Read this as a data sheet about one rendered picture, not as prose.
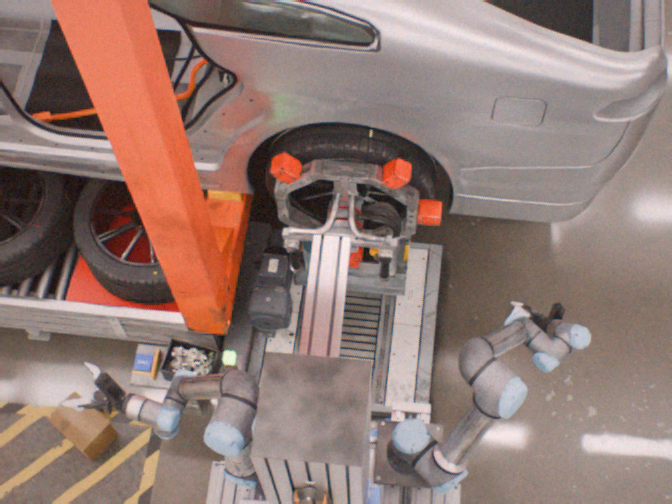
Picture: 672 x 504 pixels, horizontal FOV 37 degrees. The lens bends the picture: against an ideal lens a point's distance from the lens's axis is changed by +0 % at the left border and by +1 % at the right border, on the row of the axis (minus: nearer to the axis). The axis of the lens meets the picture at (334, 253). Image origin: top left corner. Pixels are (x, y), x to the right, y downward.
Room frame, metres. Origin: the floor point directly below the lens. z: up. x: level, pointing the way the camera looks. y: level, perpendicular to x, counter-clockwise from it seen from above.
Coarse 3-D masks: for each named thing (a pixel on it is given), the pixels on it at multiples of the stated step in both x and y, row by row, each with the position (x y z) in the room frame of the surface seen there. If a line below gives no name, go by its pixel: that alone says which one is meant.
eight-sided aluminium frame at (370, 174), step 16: (320, 160) 1.92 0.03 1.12; (304, 176) 1.88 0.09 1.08; (320, 176) 1.86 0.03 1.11; (336, 176) 1.85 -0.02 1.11; (352, 176) 1.85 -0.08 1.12; (368, 176) 1.84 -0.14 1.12; (288, 192) 1.89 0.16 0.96; (400, 192) 1.82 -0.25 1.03; (416, 192) 1.85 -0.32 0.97; (288, 208) 1.91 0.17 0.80; (416, 208) 1.80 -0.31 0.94; (288, 224) 1.89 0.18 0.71; (304, 224) 1.89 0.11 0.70; (320, 224) 1.92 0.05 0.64; (416, 224) 1.82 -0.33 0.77
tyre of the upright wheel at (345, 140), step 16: (288, 128) 2.10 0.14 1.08; (304, 128) 2.06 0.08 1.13; (320, 128) 2.03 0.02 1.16; (336, 128) 2.02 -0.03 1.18; (352, 128) 2.01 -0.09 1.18; (368, 128) 2.02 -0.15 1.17; (288, 144) 2.02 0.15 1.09; (304, 144) 1.98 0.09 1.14; (320, 144) 1.96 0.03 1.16; (336, 144) 1.95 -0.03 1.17; (352, 144) 1.94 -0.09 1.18; (368, 144) 1.95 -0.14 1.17; (384, 144) 1.95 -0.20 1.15; (400, 144) 1.97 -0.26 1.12; (416, 144) 2.00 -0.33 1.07; (304, 160) 1.96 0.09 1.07; (368, 160) 1.92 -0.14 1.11; (384, 160) 1.91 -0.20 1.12; (416, 160) 1.93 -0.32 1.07; (432, 160) 1.98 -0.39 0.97; (272, 176) 1.98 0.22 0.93; (416, 176) 1.89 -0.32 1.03; (432, 176) 1.93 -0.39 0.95; (272, 192) 1.98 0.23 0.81; (432, 192) 1.88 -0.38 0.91; (384, 224) 1.91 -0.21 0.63
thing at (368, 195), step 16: (336, 160) 1.94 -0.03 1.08; (352, 160) 1.93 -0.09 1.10; (304, 192) 2.03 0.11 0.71; (320, 192) 1.98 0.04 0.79; (368, 192) 1.94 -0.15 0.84; (384, 192) 1.93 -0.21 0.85; (304, 208) 1.97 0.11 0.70; (320, 208) 1.99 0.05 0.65; (400, 208) 1.92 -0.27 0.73; (368, 224) 1.92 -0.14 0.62
